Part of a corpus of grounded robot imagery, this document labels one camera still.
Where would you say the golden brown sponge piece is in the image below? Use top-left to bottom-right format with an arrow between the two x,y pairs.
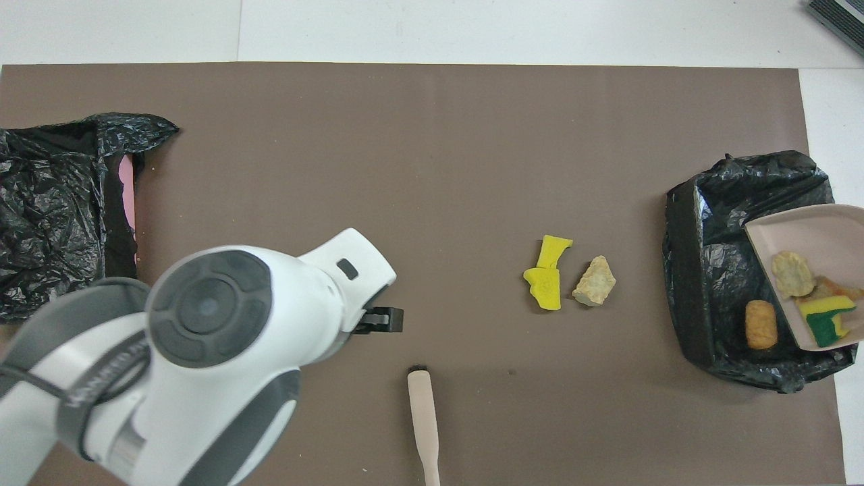
745,300 -> 779,350

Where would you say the beige hand brush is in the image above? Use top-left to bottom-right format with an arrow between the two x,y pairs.
407,365 -> 441,486

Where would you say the round beige sponge piece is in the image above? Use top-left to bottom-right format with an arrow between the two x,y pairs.
772,251 -> 816,298

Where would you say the dark grey ribbed device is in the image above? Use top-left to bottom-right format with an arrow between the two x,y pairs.
805,0 -> 864,58

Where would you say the pink bin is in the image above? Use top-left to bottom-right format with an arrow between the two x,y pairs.
118,154 -> 140,257

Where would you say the black bag lined bin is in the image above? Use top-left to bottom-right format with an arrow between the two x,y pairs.
663,150 -> 863,394

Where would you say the brown table mat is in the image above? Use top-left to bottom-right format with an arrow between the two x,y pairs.
0,63 -> 846,486

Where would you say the black trash bag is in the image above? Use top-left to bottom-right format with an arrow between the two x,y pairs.
0,113 -> 180,329

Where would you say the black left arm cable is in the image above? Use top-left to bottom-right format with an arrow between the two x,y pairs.
0,361 -> 146,412

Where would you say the angular beige sponge piece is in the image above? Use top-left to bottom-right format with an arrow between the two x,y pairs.
572,255 -> 617,308

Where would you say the ridged beige orange sponge piece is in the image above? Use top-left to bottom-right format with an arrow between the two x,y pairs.
813,275 -> 863,302

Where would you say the green yellow sponge piece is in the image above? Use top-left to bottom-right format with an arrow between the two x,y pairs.
796,295 -> 858,349

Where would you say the beige plastic dustpan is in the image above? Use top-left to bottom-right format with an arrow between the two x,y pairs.
744,204 -> 864,352

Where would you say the bright yellow sponge piece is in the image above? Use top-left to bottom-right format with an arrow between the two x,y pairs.
523,234 -> 574,311

